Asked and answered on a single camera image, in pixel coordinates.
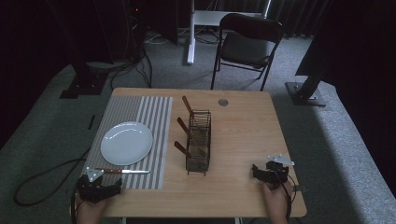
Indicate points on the person's right hand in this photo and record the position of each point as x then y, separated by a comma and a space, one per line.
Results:
277, 202

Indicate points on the black folding chair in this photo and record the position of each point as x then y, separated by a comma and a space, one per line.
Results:
246, 46

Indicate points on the small black floor strip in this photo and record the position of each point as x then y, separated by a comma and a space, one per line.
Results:
91, 122

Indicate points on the black stand with bolted base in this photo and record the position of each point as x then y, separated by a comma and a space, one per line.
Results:
306, 91

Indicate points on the white round plate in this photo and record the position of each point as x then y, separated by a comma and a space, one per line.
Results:
126, 143

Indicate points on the person's left hand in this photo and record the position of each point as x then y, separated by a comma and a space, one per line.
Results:
90, 213

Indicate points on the dark curtain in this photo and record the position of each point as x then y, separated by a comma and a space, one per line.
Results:
299, 15

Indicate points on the black stand with base plate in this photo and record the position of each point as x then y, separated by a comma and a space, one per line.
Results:
84, 84

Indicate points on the grey striped placemat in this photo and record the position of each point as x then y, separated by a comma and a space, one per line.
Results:
155, 124

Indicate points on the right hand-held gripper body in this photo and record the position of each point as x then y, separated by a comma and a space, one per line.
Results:
277, 172

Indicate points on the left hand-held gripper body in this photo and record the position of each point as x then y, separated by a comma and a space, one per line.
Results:
93, 189

